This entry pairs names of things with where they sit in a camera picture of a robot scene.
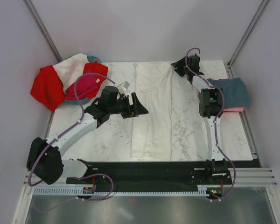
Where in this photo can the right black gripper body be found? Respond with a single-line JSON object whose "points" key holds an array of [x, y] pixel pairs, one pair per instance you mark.
{"points": [[182, 69]]}

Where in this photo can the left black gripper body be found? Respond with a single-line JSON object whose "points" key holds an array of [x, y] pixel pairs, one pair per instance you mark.
{"points": [[122, 107]]}

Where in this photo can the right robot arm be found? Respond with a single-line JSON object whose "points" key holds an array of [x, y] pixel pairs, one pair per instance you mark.
{"points": [[211, 106]]}

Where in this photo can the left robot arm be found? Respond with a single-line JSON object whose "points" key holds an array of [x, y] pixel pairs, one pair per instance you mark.
{"points": [[45, 155]]}

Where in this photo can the magenta t-shirt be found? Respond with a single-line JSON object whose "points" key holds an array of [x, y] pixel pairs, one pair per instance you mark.
{"points": [[87, 87]]}

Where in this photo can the teal laundry basket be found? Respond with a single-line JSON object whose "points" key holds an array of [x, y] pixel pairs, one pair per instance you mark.
{"points": [[91, 59]]}

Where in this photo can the folded grey-blue t-shirt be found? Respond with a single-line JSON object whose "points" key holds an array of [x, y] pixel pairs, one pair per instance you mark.
{"points": [[235, 92]]}

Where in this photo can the red t-shirt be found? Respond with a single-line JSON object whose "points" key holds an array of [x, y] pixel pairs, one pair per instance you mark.
{"points": [[47, 87]]}

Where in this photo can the folded pink t-shirt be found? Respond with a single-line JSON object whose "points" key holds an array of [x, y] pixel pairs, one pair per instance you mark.
{"points": [[234, 109]]}

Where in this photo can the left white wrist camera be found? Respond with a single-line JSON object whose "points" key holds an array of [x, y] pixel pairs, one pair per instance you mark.
{"points": [[123, 88]]}

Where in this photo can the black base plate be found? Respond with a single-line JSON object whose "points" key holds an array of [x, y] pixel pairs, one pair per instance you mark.
{"points": [[154, 175]]}

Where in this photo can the right aluminium frame post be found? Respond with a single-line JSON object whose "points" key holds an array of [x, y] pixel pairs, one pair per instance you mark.
{"points": [[252, 24]]}

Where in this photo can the aluminium frame post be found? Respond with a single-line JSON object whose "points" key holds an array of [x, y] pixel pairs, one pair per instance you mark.
{"points": [[41, 26], [252, 24]]}

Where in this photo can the white slotted cable duct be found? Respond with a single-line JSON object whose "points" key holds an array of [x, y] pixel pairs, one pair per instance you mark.
{"points": [[84, 191]]}

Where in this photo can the left aluminium frame post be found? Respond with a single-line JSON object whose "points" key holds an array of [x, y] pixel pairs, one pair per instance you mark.
{"points": [[41, 26]]}

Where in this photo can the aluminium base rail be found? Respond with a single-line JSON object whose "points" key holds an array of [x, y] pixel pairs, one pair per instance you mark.
{"points": [[245, 177]]}

